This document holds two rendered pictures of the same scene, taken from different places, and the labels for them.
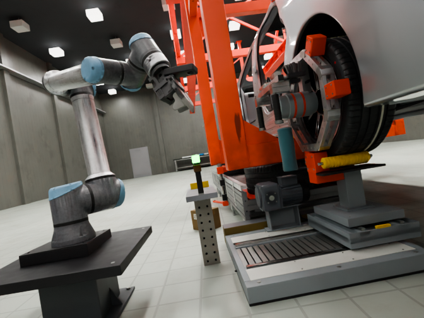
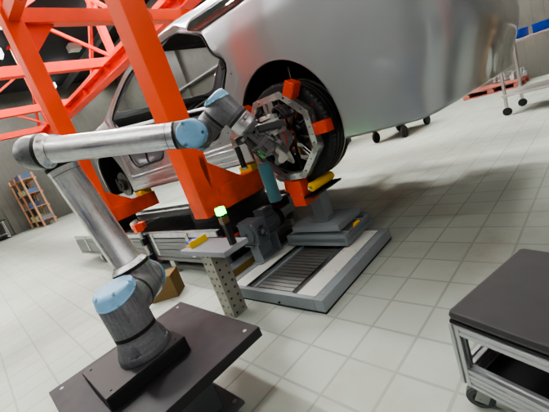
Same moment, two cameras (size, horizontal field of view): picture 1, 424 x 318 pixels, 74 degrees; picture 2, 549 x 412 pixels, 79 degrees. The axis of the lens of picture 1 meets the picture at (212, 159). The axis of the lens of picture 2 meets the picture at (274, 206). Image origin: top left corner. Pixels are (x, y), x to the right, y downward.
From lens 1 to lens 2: 1.00 m
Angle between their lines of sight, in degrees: 42
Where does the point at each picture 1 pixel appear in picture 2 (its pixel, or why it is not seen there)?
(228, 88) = not seen: hidden behind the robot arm
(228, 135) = (198, 181)
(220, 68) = (171, 107)
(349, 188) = (323, 203)
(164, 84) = (266, 141)
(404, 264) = (381, 241)
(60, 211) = (133, 317)
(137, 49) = (226, 107)
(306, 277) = (347, 274)
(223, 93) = not seen: hidden behind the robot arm
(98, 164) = (130, 249)
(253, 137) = (220, 177)
